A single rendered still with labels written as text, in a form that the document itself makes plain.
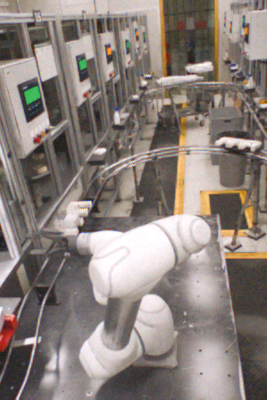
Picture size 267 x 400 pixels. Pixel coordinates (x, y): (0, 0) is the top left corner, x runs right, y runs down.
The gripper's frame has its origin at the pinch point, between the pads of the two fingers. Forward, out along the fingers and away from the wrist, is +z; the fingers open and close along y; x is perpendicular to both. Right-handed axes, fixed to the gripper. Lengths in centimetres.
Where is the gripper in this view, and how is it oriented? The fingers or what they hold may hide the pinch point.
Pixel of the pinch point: (34, 244)
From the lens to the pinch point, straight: 157.6
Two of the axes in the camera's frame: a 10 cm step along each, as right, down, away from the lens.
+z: -9.8, 0.3, 1.7
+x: -1.4, 4.7, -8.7
